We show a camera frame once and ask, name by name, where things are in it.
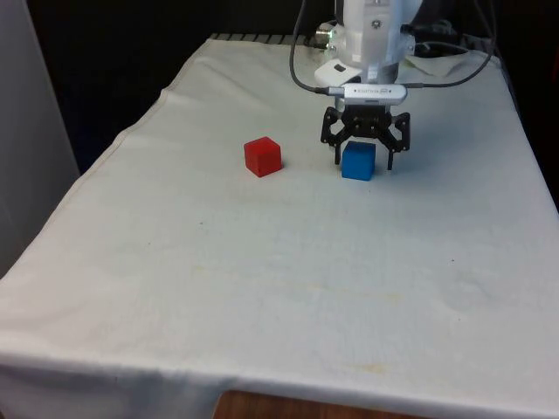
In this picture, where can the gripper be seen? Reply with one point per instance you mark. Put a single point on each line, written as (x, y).
(367, 118)

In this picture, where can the blue cube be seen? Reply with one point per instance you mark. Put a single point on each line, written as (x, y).
(358, 161)

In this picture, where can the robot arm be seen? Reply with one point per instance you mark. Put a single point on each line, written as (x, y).
(371, 35)

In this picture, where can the red cube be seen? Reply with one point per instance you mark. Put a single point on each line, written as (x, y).
(262, 157)

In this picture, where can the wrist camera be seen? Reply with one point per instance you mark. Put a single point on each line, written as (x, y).
(371, 92)

